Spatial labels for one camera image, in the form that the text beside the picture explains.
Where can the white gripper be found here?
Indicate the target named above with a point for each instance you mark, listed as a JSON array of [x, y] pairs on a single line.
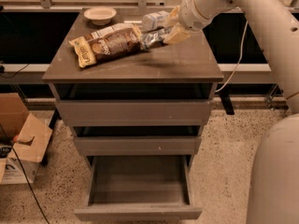
[[192, 12]]

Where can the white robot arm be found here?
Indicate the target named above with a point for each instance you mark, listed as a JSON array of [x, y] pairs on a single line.
[[274, 182]]

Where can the grey top drawer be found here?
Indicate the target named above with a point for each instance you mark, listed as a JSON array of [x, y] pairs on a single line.
[[84, 104]]

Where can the grey drawer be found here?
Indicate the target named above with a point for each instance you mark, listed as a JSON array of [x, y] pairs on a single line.
[[138, 140], [127, 188], [84, 104]]

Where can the grey drawer cabinet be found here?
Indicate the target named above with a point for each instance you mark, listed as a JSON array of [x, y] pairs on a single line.
[[188, 62]]

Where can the grey middle drawer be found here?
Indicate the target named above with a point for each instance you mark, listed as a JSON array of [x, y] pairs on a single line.
[[138, 140]]

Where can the grey bottom drawer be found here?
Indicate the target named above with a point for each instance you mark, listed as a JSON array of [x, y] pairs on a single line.
[[127, 188]]

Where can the clear plastic water bottle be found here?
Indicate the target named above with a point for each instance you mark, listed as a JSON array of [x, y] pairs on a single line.
[[153, 21]]

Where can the brown yellow chip bag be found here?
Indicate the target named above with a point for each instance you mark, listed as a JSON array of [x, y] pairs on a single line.
[[107, 44]]

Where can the white paper bowl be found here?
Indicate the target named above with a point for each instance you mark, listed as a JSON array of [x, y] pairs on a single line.
[[100, 15]]

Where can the open cardboard box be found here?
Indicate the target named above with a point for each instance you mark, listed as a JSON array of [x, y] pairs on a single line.
[[24, 140]]

